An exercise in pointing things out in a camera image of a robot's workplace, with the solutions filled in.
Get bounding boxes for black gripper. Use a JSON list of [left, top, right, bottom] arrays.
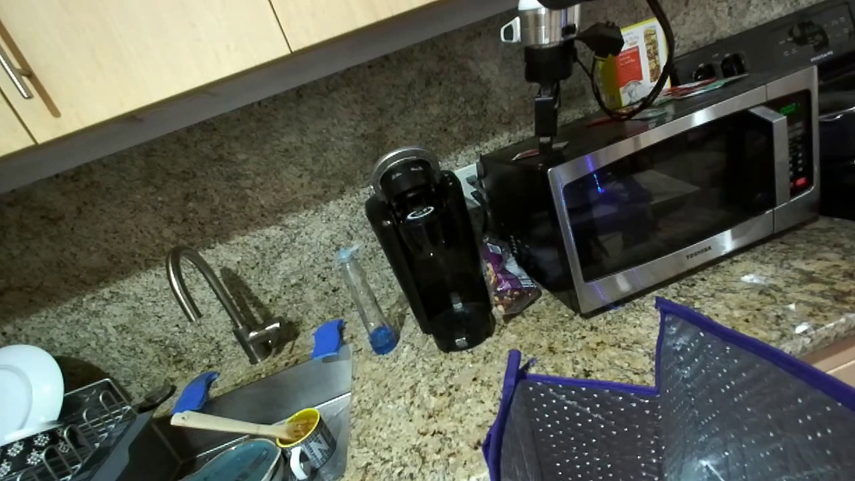
[[523, 43, 575, 149]]

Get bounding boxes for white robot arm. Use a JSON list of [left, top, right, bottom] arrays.
[[496, 0, 622, 152]]

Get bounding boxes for clear tube with blue cap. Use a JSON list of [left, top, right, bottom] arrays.
[[337, 245, 401, 355]]

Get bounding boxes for purple snack packet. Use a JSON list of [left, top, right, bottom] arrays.
[[481, 238, 539, 321]]

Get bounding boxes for yellow food box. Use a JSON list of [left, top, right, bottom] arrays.
[[599, 19, 667, 109]]

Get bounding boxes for dish rack with dishes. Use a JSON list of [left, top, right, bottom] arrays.
[[0, 359, 178, 481]]

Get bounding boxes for wooden upper cabinets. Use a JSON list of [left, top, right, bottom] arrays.
[[0, 0, 516, 192]]

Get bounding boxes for white plate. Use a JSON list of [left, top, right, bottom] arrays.
[[0, 344, 65, 443]]

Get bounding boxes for black stainless microwave oven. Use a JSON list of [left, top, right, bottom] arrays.
[[479, 66, 821, 315]]

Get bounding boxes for curved metal kitchen faucet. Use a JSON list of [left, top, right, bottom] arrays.
[[165, 245, 297, 363]]

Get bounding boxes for blue sponge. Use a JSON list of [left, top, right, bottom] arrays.
[[313, 317, 344, 361]]

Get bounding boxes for wooden spoon yellow head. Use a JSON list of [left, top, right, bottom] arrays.
[[168, 412, 321, 448]]

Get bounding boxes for black coffee maker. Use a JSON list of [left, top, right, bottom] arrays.
[[365, 146, 495, 352]]

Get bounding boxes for black stove control panel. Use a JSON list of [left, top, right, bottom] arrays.
[[674, 0, 855, 83]]

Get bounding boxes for blue insulated tote bag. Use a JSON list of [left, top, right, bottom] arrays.
[[484, 300, 855, 481]]

